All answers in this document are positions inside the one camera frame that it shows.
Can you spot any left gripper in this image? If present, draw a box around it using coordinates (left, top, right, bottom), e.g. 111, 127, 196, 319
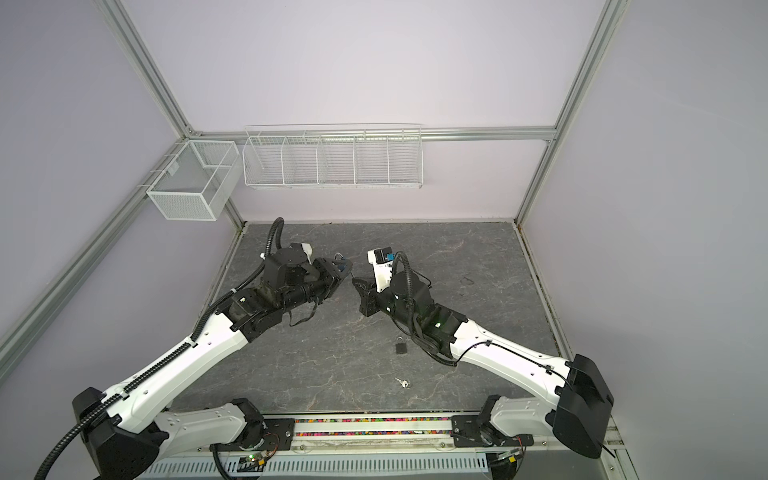
280, 256, 353, 313

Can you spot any blue padlock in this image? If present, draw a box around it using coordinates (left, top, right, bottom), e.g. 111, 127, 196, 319
333, 252, 350, 272

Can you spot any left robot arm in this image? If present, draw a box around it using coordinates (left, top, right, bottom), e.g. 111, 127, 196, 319
35, 243, 352, 479

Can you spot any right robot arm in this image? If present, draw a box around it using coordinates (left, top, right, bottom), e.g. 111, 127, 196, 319
352, 272, 615, 459

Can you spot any grey padlock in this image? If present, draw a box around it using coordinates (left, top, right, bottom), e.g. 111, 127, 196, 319
395, 336, 408, 355

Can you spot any white mesh box basket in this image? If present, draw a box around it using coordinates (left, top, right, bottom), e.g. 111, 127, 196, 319
147, 140, 243, 221

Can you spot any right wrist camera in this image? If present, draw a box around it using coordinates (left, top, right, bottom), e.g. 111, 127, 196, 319
367, 247, 395, 293

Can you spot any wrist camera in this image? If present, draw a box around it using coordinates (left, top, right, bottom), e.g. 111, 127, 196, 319
367, 247, 395, 293
300, 243, 313, 261

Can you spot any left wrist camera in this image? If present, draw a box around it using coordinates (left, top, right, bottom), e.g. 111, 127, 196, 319
300, 243, 313, 261

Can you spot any white wire basket long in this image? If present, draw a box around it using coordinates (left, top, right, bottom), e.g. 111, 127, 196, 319
242, 123, 424, 189

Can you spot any aluminium front rail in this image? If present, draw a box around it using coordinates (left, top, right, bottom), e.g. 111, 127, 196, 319
117, 409, 626, 460

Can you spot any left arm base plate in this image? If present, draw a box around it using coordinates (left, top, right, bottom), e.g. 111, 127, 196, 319
218, 417, 296, 453

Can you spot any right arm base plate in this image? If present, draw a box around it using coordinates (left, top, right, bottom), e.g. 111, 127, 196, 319
450, 415, 534, 448

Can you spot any aluminium frame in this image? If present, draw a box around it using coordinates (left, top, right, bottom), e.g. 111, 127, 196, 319
1, 1, 628, 381

